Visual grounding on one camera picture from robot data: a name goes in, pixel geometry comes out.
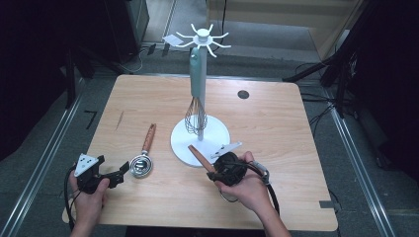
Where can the person's left hand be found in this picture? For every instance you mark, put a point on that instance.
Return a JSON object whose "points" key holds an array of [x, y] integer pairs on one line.
{"points": [[87, 207]]}

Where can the black upright stand post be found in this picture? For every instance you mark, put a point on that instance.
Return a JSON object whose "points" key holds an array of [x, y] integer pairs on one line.
{"points": [[70, 82]]}

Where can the dark round table grommet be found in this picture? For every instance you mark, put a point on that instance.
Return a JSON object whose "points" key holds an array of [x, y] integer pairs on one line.
{"points": [[243, 94]]}

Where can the person's right hand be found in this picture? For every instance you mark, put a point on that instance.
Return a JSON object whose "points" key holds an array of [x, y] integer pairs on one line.
{"points": [[247, 191]]}

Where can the dark cabinet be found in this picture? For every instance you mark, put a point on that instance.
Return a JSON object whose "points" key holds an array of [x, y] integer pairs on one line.
{"points": [[128, 26]]}

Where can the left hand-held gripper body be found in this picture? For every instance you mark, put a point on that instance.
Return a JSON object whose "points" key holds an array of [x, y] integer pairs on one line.
{"points": [[87, 171]]}

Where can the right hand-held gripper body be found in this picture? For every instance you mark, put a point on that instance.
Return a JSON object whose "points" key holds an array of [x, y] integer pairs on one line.
{"points": [[230, 168]]}

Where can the white utensil rack stand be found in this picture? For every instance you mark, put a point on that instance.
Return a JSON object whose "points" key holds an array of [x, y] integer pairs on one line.
{"points": [[184, 144]]}

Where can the black tape patch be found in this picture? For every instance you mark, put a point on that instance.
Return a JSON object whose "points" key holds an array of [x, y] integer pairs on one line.
{"points": [[326, 204]]}

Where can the black stand leg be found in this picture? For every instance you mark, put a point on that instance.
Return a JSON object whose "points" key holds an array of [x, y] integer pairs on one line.
{"points": [[306, 70]]}

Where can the metal floor rail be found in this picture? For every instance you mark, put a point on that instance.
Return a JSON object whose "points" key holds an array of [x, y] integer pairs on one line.
{"points": [[39, 164], [359, 164]]}

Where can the white paper tag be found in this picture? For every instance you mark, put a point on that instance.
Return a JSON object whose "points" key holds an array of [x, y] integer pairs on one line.
{"points": [[172, 40]]}

